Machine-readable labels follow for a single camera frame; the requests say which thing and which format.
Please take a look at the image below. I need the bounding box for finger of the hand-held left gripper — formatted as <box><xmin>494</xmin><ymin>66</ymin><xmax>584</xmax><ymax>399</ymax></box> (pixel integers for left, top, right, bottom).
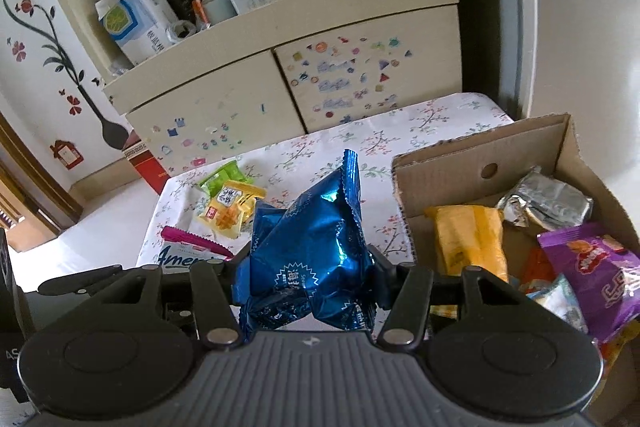
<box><xmin>37</xmin><ymin>264</ymin><xmax>123</xmax><ymax>297</ymax></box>

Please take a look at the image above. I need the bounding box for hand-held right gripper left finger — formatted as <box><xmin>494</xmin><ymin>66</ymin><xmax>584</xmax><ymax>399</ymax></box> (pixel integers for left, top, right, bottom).
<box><xmin>107</xmin><ymin>244</ymin><xmax>253</xmax><ymax>350</ymax></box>

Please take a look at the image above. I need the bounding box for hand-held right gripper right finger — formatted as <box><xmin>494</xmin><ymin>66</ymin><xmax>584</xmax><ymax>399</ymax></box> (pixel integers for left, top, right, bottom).
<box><xmin>366</xmin><ymin>244</ymin><xmax>538</xmax><ymax>350</ymax></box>

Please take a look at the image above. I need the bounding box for blue foil snack packet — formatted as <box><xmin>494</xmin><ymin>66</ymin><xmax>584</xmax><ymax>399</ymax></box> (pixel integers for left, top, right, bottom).
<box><xmin>237</xmin><ymin>149</ymin><xmax>377</xmax><ymax>333</ymax></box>

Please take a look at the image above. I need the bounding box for brown cardboard box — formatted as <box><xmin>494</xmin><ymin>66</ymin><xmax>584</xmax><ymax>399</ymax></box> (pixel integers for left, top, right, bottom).
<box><xmin>391</xmin><ymin>113</ymin><xmax>640</xmax><ymax>427</ymax></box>

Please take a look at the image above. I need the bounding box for magenta snack packet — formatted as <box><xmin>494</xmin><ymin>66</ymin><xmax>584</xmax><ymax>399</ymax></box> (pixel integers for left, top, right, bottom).
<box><xmin>160</xmin><ymin>227</ymin><xmax>236</xmax><ymax>260</ymax></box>

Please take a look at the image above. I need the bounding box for white snack packet blue script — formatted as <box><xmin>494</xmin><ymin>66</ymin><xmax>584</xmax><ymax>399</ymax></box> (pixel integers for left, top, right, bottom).
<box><xmin>155</xmin><ymin>244</ymin><xmax>231</xmax><ymax>270</ymax></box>

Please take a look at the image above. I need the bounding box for orange yellow snack packet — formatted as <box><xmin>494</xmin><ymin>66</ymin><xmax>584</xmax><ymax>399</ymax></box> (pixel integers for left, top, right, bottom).
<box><xmin>425</xmin><ymin>204</ymin><xmax>511</xmax><ymax>283</ymax></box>

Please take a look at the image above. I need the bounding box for green snack packet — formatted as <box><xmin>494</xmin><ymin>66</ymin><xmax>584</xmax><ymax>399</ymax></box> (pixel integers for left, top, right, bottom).
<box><xmin>199</xmin><ymin>160</ymin><xmax>248</xmax><ymax>198</ymax></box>

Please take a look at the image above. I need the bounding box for red box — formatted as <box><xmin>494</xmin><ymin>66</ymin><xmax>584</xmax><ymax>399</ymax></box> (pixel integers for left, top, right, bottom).
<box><xmin>122</xmin><ymin>139</ymin><xmax>168</xmax><ymax>195</ymax></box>

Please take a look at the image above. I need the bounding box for red snack packet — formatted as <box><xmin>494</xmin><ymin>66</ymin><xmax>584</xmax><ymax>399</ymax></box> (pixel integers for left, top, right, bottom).
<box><xmin>520</xmin><ymin>247</ymin><xmax>558</xmax><ymax>293</ymax></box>

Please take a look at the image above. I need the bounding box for light blue snack packet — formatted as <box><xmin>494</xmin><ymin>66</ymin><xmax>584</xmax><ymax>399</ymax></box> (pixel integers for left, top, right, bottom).
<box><xmin>525</xmin><ymin>274</ymin><xmax>591</xmax><ymax>335</ymax></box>

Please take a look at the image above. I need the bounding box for silver foil snack packet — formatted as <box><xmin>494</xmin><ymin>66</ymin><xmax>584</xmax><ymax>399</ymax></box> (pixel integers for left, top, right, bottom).
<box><xmin>496</xmin><ymin>167</ymin><xmax>595</xmax><ymax>232</ymax></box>

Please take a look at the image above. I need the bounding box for cream cabinet with stickers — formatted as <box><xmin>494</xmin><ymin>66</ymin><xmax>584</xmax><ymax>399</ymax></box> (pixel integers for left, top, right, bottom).
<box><xmin>20</xmin><ymin>0</ymin><xmax>463</xmax><ymax>180</ymax></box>

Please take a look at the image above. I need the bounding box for purple snack packet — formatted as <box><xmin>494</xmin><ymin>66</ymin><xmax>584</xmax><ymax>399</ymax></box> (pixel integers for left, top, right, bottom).
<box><xmin>537</xmin><ymin>227</ymin><xmax>640</xmax><ymax>345</ymax></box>

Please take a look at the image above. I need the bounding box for white and blue carton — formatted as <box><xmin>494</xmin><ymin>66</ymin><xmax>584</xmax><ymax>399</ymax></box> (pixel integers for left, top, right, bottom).
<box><xmin>95</xmin><ymin>0</ymin><xmax>181</xmax><ymax>66</ymax></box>

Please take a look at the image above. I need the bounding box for cream refrigerator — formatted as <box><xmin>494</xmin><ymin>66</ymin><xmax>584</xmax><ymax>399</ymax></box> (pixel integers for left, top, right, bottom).
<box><xmin>477</xmin><ymin>0</ymin><xmax>640</xmax><ymax>122</ymax></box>

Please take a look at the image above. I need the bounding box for wooden door frame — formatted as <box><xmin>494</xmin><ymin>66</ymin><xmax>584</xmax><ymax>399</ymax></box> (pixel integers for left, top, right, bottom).
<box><xmin>0</xmin><ymin>112</ymin><xmax>83</xmax><ymax>253</ymax></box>

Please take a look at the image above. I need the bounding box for red house wall sticker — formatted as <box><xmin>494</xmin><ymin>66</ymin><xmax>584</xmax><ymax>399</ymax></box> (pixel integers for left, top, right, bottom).
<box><xmin>50</xmin><ymin>139</ymin><xmax>84</xmax><ymax>168</ymax></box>

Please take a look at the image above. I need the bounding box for flower wall sticker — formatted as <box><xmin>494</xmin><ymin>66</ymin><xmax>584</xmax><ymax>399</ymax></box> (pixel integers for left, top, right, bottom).
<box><xmin>0</xmin><ymin>0</ymin><xmax>131</xmax><ymax>152</ymax></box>

